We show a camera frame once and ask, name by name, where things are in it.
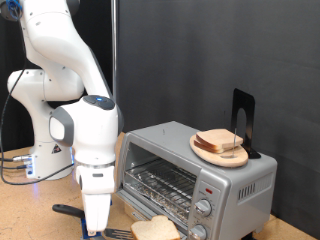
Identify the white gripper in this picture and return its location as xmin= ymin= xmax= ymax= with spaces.
xmin=81 ymin=192 xmax=113 ymax=237

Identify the metal spatula with blue block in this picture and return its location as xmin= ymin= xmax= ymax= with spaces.
xmin=51 ymin=203 xmax=135 ymax=240

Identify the glass oven door with handle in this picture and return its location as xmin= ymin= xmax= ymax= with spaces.
xmin=71 ymin=189 xmax=188 ymax=240

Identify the white bread slice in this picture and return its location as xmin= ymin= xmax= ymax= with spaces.
xmin=130 ymin=214 xmax=181 ymax=240
xmin=193 ymin=128 xmax=245 ymax=155

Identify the silver oven knob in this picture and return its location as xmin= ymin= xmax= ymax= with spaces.
xmin=194 ymin=198 xmax=213 ymax=218
xmin=189 ymin=223 xmax=208 ymax=240

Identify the silver toaster oven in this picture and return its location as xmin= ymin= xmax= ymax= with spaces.
xmin=114 ymin=120 xmax=278 ymax=240

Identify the round wooden board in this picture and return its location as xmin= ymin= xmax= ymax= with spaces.
xmin=189 ymin=134 xmax=250 ymax=169

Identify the thin metal pin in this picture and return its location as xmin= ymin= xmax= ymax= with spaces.
xmin=221 ymin=128 xmax=239 ymax=160

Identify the vertical metal pole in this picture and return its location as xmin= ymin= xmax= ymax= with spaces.
xmin=110 ymin=0 xmax=119 ymax=101

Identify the black metal bookend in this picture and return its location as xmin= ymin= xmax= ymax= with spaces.
xmin=230 ymin=88 xmax=262 ymax=160

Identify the metal wire oven rack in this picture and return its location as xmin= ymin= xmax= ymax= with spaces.
xmin=124 ymin=158 xmax=198 ymax=224

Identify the thin black base cable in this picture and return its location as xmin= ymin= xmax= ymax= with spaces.
xmin=0 ymin=164 xmax=28 ymax=171

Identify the black cable with silver connector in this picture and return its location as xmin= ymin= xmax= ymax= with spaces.
xmin=0 ymin=154 xmax=33 ymax=164

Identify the blue cable clip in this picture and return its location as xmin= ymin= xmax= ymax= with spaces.
xmin=5 ymin=0 xmax=24 ymax=18

